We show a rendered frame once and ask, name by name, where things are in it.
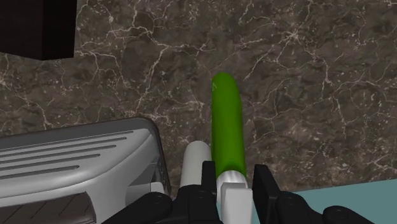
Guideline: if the green handled kitchen tool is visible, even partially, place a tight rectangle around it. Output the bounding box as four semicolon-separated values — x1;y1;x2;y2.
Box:
211;72;254;224

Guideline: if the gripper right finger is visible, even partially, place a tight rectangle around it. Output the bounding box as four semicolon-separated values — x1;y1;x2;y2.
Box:
251;164;375;224

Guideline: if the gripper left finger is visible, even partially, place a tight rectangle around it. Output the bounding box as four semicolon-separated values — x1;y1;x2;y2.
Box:
101;160;223;224

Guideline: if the white cylindrical handle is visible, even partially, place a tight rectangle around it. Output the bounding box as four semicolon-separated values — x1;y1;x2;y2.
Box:
179;141;213;188

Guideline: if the grey slatted kitchen appliance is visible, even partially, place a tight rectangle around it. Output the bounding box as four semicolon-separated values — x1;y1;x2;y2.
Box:
0;116;172;224

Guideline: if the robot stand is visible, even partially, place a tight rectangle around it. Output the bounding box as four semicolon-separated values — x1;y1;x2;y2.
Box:
0;0;78;62

